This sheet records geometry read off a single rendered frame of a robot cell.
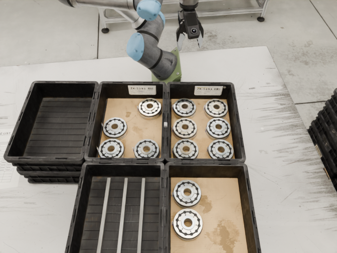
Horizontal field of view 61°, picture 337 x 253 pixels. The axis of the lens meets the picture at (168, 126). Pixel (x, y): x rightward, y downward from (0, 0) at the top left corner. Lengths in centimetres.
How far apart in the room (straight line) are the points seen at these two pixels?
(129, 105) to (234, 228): 69
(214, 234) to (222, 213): 8
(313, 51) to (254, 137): 188
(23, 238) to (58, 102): 60
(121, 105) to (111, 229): 56
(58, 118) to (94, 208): 47
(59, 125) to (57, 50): 179
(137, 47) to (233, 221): 84
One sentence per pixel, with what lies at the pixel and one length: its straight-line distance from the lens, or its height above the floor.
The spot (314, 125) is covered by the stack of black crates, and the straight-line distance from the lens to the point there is 218.
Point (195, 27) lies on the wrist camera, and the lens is 113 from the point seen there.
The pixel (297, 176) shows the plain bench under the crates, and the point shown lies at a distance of 139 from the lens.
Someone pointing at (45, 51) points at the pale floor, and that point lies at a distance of 309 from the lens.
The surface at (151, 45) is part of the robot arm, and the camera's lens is 138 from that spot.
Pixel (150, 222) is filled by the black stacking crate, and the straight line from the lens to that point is 107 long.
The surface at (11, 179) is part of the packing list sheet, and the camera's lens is 144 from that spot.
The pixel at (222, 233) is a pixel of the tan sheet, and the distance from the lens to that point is 107.
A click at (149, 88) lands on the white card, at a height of 90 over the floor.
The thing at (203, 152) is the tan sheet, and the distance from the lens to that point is 119.
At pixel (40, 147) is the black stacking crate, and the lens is 131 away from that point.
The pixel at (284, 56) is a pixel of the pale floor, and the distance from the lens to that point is 301.
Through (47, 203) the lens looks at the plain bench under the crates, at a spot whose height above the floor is 70.
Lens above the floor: 186
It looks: 55 degrees down
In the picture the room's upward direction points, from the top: straight up
